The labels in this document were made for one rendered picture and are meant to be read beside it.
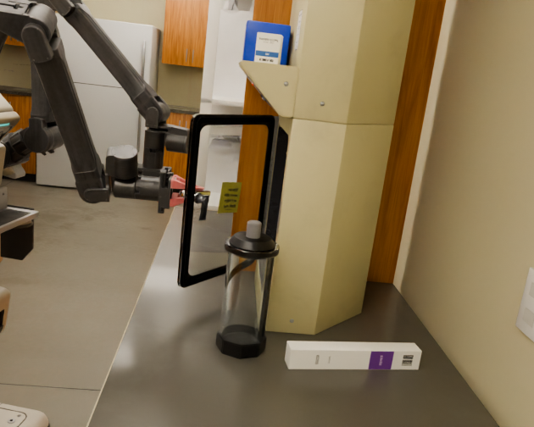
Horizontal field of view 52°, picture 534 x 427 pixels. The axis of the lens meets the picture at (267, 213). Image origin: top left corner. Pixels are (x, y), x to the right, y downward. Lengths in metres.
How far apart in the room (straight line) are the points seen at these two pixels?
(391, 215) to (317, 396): 0.70
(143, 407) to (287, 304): 0.41
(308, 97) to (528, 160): 0.43
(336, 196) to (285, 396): 0.42
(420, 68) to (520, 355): 0.80
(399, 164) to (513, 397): 0.71
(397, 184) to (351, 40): 0.57
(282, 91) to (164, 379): 0.59
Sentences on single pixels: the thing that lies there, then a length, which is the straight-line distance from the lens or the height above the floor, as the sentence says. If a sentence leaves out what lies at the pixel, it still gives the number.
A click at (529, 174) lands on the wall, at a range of 1.13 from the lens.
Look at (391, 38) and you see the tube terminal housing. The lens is 1.24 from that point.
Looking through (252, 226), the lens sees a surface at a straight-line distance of 1.06.
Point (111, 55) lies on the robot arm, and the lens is 1.60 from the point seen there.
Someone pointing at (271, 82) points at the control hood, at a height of 1.47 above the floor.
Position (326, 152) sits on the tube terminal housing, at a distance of 1.14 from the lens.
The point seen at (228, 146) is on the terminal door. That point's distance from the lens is 1.29.
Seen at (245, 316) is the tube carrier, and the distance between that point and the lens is 1.09.
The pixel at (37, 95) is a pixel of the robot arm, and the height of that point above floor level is 1.35.
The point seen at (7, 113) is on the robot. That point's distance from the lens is 1.58.
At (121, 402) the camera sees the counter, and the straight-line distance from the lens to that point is 1.00.
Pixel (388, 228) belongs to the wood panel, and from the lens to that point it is 1.61.
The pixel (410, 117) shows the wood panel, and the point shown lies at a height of 1.42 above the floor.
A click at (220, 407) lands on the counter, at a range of 0.99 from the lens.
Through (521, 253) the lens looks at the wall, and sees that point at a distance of 1.12.
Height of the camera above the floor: 1.50
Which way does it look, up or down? 14 degrees down
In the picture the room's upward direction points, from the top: 7 degrees clockwise
